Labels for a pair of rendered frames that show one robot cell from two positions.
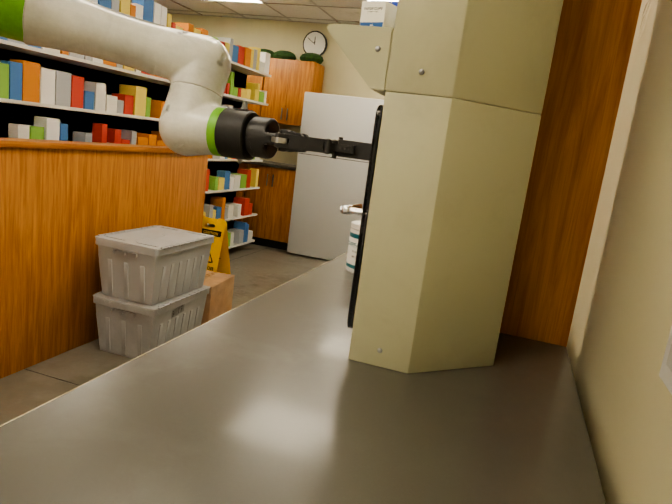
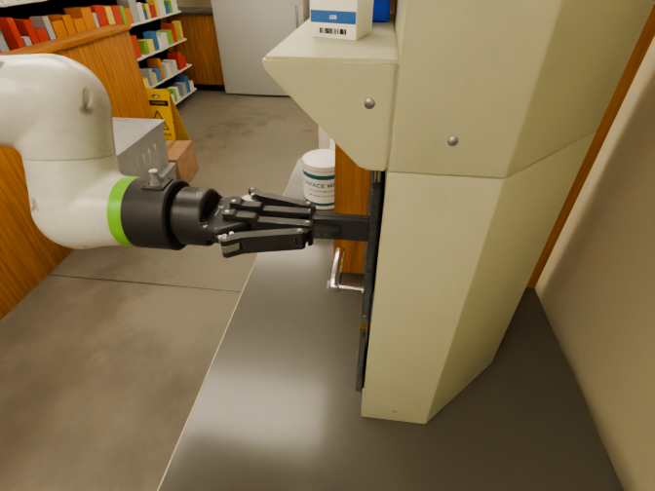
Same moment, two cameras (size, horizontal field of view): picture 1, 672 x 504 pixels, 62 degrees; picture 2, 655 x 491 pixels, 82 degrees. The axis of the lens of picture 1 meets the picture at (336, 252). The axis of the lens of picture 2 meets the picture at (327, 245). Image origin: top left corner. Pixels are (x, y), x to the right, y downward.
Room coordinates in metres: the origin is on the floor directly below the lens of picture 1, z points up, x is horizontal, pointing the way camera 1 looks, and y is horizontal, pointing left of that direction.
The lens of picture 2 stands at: (0.64, 0.07, 1.58)
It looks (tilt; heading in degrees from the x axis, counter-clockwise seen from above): 38 degrees down; 350
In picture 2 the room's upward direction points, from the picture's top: straight up
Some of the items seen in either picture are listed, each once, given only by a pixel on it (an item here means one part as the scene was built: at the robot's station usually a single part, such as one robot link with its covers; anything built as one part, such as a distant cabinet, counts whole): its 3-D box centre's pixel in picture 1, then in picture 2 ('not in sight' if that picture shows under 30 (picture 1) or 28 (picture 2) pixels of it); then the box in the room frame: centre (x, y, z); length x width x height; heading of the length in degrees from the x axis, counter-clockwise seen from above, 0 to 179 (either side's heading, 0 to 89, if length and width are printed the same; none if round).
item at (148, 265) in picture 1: (157, 262); (122, 157); (3.18, 1.03, 0.49); 0.60 x 0.42 x 0.33; 163
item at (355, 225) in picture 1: (369, 248); (324, 178); (1.68, -0.10, 1.02); 0.13 x 0.13 x 0.15
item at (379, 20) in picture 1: (378, 22); (342, 1); (1.08, -0.02, 1.54); 0.05 x 0.05 x 0.06; 57
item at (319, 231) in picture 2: (339, 148); (317, 235); (1.00, 0.02, 1.31); 0.05 x 0.03 x 0.01; 73
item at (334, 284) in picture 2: (360, 210); (348, 271); (1.05, -0.03, 1.20); 0.10 x 0.05 x 0.03; 163
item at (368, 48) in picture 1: (378, 71); (344, 74); (1.12, -0.04, 1.46); 0.32 x 0.12 x 0.10; 163
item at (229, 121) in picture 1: (241, 132); (164, 211); (1.08, 0.21, 1.31); 0.09 x 0.06 x 0.12; 163
